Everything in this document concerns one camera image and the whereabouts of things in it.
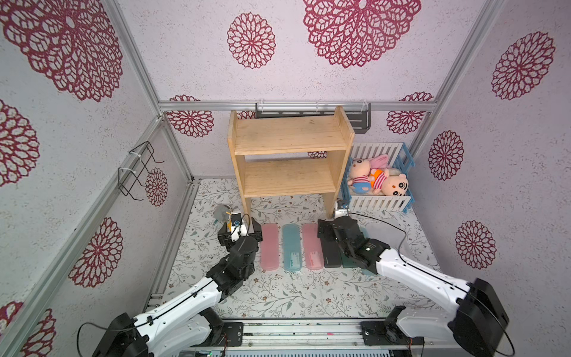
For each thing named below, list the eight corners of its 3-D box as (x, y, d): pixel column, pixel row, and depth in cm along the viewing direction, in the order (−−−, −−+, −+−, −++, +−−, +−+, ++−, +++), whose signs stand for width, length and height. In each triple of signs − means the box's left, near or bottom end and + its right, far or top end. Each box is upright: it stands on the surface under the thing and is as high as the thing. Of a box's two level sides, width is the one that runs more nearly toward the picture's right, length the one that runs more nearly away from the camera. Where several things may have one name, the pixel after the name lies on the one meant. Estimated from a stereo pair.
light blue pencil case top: (282, 271, 90) (282, 269, 89) (282, 226, 104) (282, 223, 102) (303, 271, 90) (303, 269, 88) (300, 225, 104) (301, 223, 102)
